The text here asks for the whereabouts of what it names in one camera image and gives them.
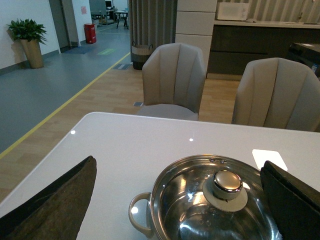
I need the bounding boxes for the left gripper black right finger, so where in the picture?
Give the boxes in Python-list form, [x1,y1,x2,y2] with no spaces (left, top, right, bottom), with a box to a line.
[260,160,320,240]

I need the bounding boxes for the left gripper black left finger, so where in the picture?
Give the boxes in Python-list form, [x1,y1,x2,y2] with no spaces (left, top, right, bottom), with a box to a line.
[0,156,97,240]

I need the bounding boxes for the glass pot lid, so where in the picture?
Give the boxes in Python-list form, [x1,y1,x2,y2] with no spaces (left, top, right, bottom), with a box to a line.
[152,156,282,240]

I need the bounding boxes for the stainless steel pot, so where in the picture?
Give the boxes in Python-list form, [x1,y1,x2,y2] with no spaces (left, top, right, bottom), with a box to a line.
[128,154,283,240]

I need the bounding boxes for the right beige dining chair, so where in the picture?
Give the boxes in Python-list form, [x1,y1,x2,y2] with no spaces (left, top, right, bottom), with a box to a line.
[231,57,320,132]

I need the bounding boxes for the beige dining chair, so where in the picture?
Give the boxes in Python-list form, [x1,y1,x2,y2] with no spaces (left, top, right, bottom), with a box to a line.
[137,43,207,121]
[231,57,320,132]

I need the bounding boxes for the black appliance cabinet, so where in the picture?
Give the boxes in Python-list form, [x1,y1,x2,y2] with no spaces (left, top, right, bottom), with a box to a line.
[286,43,320,79]

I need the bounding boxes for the dark kitchen counter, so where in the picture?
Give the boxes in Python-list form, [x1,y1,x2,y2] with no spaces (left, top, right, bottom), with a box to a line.
[207,24,320,75]

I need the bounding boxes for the left beige dining chair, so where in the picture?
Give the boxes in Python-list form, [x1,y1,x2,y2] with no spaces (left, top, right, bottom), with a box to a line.
[137,43,207,121]

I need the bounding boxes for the woven laundry basket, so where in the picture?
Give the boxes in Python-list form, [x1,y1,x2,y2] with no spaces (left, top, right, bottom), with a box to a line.
[131,41,154,70]

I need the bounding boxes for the potted green plant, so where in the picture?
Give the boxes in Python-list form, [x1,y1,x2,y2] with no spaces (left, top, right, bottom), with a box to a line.
[8,19,47,69]

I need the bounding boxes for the red cabinet box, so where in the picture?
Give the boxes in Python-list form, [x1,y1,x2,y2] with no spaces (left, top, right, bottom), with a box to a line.
[84,23,97,44]

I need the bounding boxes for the white microwave oven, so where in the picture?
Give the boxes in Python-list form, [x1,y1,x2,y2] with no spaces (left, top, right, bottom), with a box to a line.
[216,2,250,21]

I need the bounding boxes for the white pillar cabinet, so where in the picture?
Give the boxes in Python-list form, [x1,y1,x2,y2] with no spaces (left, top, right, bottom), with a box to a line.
[175,0,217,69]

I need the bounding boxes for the distant black table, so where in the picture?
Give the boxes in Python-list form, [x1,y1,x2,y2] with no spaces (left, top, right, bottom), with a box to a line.
[114,10,129,30]

